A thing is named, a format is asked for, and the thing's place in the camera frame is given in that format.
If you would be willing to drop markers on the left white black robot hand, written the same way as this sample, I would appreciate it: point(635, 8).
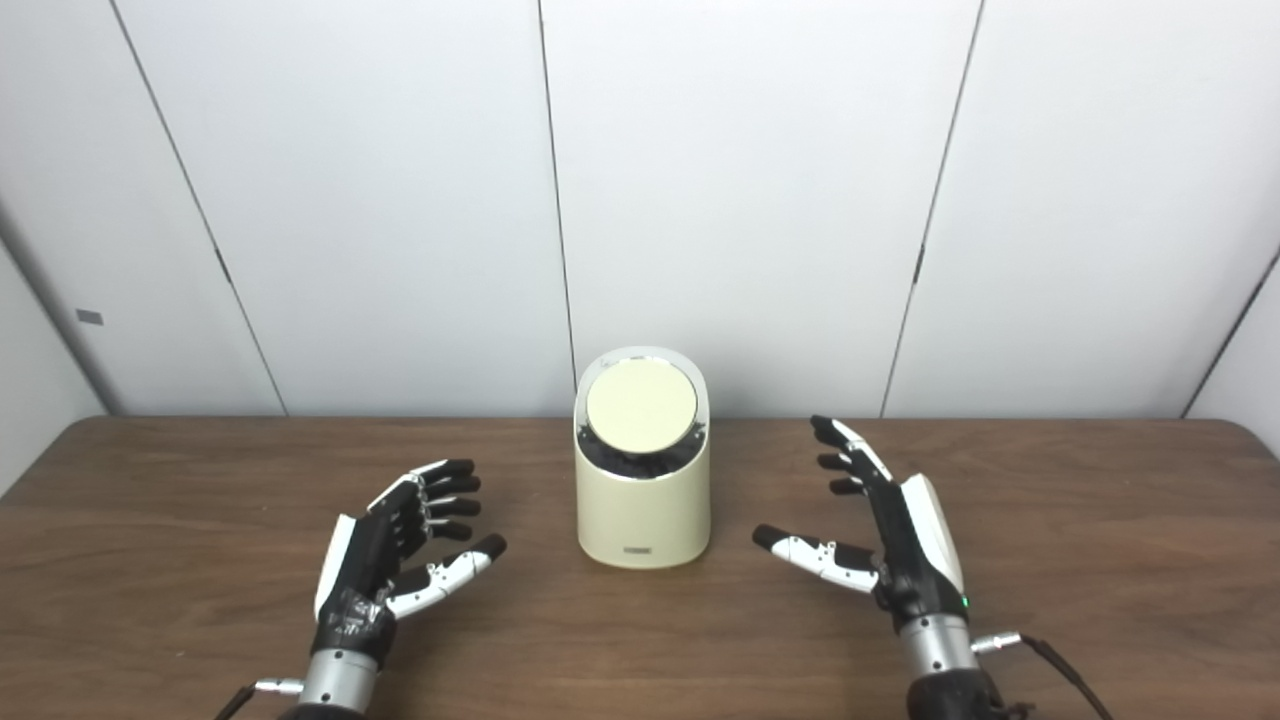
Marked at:
point(360, 575)

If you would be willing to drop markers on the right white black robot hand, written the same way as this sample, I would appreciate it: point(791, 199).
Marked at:
point(915, 560)

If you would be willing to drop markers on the cream-colored bin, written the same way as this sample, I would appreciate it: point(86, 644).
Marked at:
point(642, 515)

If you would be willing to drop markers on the round cream bin lid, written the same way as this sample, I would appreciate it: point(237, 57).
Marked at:
point(641, 406)

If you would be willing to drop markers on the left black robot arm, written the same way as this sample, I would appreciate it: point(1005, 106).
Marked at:
point(335, 685)

